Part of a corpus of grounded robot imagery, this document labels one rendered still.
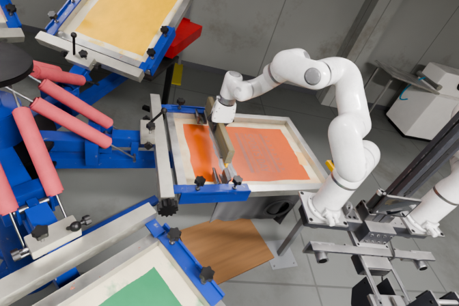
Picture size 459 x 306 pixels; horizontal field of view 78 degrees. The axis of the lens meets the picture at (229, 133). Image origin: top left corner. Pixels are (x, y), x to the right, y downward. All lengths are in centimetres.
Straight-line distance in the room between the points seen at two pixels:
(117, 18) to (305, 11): 294
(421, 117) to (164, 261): 436
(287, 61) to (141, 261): 78
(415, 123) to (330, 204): 393
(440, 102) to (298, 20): 227
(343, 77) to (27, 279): 102
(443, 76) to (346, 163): 397
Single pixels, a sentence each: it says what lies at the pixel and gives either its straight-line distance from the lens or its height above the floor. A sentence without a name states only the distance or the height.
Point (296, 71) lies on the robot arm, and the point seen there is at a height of 157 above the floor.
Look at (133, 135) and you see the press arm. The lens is 129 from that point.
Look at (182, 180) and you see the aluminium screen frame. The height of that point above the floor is 99.
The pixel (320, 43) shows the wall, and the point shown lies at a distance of 453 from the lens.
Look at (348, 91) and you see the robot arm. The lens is 91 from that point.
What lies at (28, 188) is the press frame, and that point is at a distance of 110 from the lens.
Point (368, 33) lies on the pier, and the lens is 442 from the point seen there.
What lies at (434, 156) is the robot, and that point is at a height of 148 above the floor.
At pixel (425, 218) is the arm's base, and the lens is 137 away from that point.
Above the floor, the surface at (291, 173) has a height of 96.
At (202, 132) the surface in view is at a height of 96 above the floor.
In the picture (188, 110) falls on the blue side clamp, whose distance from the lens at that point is 157.
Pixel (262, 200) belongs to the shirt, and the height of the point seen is 82.
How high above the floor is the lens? 187
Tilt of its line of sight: 36 degrees down
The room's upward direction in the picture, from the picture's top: 19 degrees clockwise
